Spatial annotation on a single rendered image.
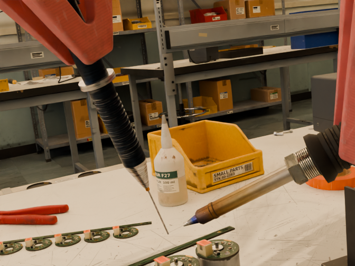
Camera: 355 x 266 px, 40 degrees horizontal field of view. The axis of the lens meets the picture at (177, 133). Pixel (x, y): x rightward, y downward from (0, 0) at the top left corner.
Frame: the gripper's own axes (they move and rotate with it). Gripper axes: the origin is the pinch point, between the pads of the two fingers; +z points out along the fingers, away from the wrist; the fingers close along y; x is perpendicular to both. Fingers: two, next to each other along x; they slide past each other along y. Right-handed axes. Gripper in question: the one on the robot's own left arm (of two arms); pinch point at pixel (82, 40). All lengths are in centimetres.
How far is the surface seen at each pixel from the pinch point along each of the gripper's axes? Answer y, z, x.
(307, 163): -5.7, 8.8, -4.5
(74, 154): 255, 127, -123
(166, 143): 20.7, 19.7, -17.7
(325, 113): 19, 34, -47
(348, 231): -1.9, 21.2, -12.2
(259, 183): -3.6, 9.4, -3.3
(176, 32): 176, 69, -173
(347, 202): -1.9, 19.1, -13.0
